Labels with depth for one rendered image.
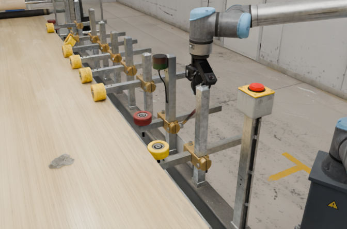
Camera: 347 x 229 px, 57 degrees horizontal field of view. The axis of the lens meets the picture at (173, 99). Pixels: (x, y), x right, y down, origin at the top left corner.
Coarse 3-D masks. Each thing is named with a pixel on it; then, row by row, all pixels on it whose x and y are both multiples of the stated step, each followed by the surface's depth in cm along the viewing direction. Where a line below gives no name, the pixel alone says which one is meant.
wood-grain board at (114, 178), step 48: (0, 48) 230; (48, 48) 230; (0, 96) 157; (48, 96) 157; (0, 144) 119; (48, 144) 119; (96, 144) 119; (0, 192) 96; (48, 192) 96; (96, 192) 96; (144, 192) 96
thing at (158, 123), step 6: (210, 108) 154; (216, 108) 156; (180, 114) 148; (186, 114) 148; (156, 120) 143; (162, 120) 143; (180, 120) 148; (138, 126) 140; (144, 126) 139; (150, 126) 141; (156, 126) 143
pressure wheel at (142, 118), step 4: (136, 112) 140; (140, 112) 140; (144, 112) 141; (148, 112) 140; (136, 116) 137; (140, 116) 138; (144, 116) 138; (148, 116) 137; (136, 120) 136; (140, 120) 135; (144, 120) 135; (148, 120) 136; (136, 124) 137; (140, 124) 136; (144, 124) 136; (148, 124) 137; (144, 132) 142; (144, 136) 143
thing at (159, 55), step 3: (156, 54) 128; (159, 54) 128; (162, 54) 128; (156, 57) 125; (159, 57) 125; (162, 57) 125; (165, 69) 131; (159, 72) 129; (165, 72) 131; (159, 75) 130; (165, 87) 133; (165, 90) 134
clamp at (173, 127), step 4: (160, 112) 148; (160, 116) 145; (164, 116) 145; (164, 120) 142; (176, 120) 141; (164, 124) 143; (168, 124) 139; (172, 124) 138; (176, 124) 138; (164, 128) 144; (168, 128) 139; (172, 128) 138; (176, 128) 139; (168, 132) 141; (172, 132) 139; (176, 132) 140
